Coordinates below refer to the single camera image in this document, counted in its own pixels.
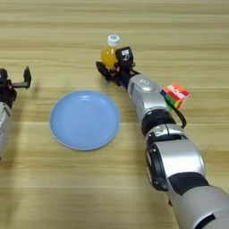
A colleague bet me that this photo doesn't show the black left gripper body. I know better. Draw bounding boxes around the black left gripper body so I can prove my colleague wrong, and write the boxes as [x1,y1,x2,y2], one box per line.
[0,80,27,109]

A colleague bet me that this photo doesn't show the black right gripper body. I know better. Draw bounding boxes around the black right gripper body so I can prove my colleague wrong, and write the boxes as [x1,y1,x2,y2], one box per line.
[108,62,140,90]

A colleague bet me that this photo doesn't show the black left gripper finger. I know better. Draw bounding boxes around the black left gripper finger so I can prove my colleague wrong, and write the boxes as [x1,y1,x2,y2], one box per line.
[23,65,32,90]

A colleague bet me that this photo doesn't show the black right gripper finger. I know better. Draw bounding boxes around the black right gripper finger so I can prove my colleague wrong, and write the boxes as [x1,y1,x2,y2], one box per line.
[95,60,115,84]

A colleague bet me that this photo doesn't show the orange juice bottle white cap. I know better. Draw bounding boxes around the orange juice bottle white cap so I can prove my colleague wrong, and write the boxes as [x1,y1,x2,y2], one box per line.
[100,34,122,71]

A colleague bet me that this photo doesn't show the round blue plate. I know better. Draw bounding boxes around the round blue plate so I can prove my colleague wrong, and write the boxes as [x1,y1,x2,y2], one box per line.
[48,90,122,151]

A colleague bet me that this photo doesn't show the multicoloured puzzle cube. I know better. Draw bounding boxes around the multicoloured puzzle cube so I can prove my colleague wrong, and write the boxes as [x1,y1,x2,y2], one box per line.
[159,82,191,111]

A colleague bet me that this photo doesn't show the left black box white label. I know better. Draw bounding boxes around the left black box white label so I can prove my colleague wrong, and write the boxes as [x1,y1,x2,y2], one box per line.
[0,68,9,85]

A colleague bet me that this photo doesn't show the black box white label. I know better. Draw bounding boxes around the black box white label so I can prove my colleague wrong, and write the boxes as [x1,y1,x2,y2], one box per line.
[0,68,9,85]
[114,46,134,68]

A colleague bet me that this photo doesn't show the right black box white label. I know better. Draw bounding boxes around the right black box white label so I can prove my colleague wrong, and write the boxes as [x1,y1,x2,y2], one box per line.
[114,46,134,68]

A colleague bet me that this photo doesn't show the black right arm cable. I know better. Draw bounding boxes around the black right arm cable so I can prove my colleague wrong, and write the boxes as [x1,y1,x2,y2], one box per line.
[170,105,188,130]

